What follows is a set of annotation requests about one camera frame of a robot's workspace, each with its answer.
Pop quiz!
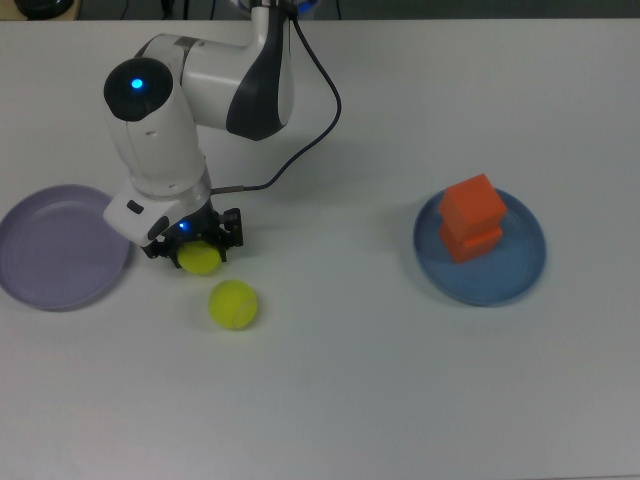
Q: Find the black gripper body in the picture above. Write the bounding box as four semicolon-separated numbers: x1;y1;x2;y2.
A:
164;202;221;250

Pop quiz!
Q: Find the yellow tennis ball black print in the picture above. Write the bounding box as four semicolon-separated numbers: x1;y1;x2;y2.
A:
178;240;222;276

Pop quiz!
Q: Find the plain yellow tennis ball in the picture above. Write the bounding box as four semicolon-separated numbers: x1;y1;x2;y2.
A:
208;279;259;331

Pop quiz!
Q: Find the orange foam cube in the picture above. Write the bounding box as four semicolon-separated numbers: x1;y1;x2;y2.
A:
438;173;509;237
438;222;504;265

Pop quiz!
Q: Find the purple plate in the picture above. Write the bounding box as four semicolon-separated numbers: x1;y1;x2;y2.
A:
0;183;135;312

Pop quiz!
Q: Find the black round object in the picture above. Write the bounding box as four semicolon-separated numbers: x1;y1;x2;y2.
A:
13;0;76;20

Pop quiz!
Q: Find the blue plate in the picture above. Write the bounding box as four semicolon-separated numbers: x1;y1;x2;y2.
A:
412;182;546;306

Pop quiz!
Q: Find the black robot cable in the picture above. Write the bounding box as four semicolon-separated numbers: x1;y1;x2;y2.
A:
209;9;344;194

